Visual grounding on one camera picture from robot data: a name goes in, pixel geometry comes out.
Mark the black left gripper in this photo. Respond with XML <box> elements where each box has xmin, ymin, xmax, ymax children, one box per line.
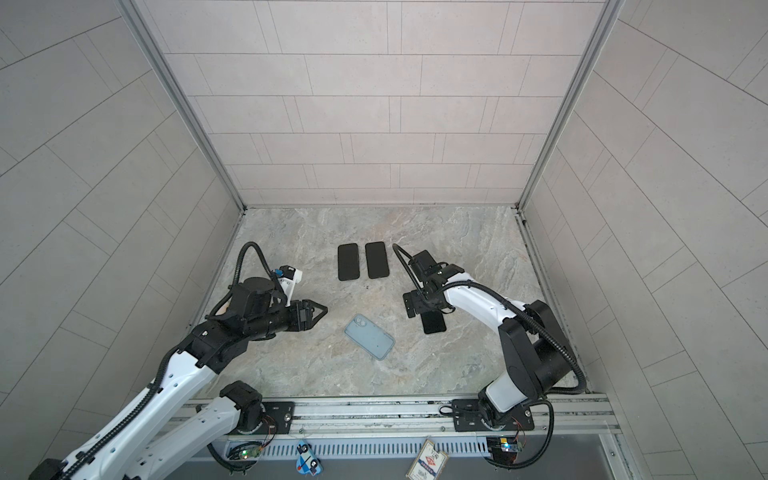
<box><xmin>245</xmin><ymin>299</ymin><xmax>330</xmax><ymax>342</ymax></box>

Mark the black phone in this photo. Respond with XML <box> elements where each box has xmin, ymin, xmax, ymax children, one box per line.
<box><xmin>420</xmin><ymin>310</ymin><xmax>447</xmax><ymax>335</ymax></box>

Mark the purple-edged phone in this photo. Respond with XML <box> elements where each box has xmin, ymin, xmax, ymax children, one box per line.
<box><xmin>337</xmin><ymin>243</ymin><xmax>360</xmax><ymax>281</ymax></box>
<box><xmin>365</xmin><ymin>241</ymin><xmax>390</xmax><ymax>279</ymax></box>

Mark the light blue phone case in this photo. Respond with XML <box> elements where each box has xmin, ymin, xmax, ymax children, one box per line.
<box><xmin>344</xmin><ymin>314</ymin><xmax>395</xmax><ymax>360</ymax></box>

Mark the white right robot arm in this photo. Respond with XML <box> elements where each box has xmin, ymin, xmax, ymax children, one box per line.
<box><xmin>403</xmin><ymin>260</ymin><xmax>586</xmax><ymax>430</ymax></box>

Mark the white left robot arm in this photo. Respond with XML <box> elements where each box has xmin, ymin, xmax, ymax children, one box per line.
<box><xmin>30</xmin><ymin>277</ymin><xmax>328</xmax><ymax>479</ymax></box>

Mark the blue white sticker tag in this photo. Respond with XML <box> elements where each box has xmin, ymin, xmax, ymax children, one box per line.
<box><xmin>296</xmin><ymin>440</ymin><xmax>323</xmax><ymax>476</ymax></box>

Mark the left circuit board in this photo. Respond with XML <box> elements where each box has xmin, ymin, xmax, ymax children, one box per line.
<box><xmin>227</xmin><ymin>441</ymin><xmax>263</xmax><ymax>461</ymax></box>

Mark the circuit board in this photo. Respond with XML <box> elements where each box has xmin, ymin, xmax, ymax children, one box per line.
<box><xmin>227</xmin><ymin>441</ymin><xmax>263</xmax><ymax>461</ymax></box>
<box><xmin>486</xmin><ymin>437</ymin><xmax>520</xmax><ymax>461</ymax></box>

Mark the red white card tag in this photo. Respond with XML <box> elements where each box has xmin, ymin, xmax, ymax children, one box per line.
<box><xmin>406</xmin><ymin>439</ymin><xmax>449</xmax><ymax>480</ymax></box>

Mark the right circuit board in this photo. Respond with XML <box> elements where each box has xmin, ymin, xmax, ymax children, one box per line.
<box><xmin>486</xmin><ymin>437</ymin><xmax>520</xmax><ymax>461</ymax></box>

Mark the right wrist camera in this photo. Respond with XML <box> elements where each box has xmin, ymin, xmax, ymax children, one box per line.
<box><xmin>408</xmin><ymin>250</ymin><xmax>441</xmax><ymax>281</ymax></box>

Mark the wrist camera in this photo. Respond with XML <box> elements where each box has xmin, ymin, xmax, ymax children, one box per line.
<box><xmin>408</xmin><ymin>250</ymin><xmax>441</xmax><ymax>281</ymax></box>
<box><xmin>274</xmin><ymin>265</ymin><xmax>303</xmax><ymax>304</ymax></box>

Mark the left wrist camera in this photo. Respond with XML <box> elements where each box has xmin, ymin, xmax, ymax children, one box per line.
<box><xmin>274</xmin><ymin>265</ymin><xmax>303</xmax><ymax>304</ymax></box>

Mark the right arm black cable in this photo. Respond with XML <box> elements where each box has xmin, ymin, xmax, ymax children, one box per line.
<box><xmin>392</xmin><ymin>242</ymin><xmax>588</xmax><ymax>470</ymax></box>

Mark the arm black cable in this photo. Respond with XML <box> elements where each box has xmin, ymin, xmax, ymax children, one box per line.
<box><xmin>392</xmin><ymin>242</ymin><xmax>588</xmax><ymax>470</ymax></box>
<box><xmin>56</xmin><ymin>241</ymin><xmax>283</xmax><ymax>480</ymax></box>

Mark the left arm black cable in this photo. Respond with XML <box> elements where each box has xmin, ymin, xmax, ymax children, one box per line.
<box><xmin>56</xmin><ymin>241</ymin><xmax>283</xmax><ymax>480</ymax></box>

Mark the aluminium left corner post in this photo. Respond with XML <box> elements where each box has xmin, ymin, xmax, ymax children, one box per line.
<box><xmin>116</xmin><ymin>0</ymin><xmax>247</xmax><ymax>212</ymax></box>

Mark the aluminium corner post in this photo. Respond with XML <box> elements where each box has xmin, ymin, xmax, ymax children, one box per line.
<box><xmin>116</xmin><ymin>0</ymin><xmax>247</xmax><ymax>212</ymax></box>
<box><xmin>517</xmin><ymin>0</ymin><xmax>626</xmax><ymax>210</ymax></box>

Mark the aluminium right corner post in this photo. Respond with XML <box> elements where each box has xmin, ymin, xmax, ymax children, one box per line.
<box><xmin>517</xmin><ymin>0</ymin><xmax>626</xmax><ymax>210</ymax></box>

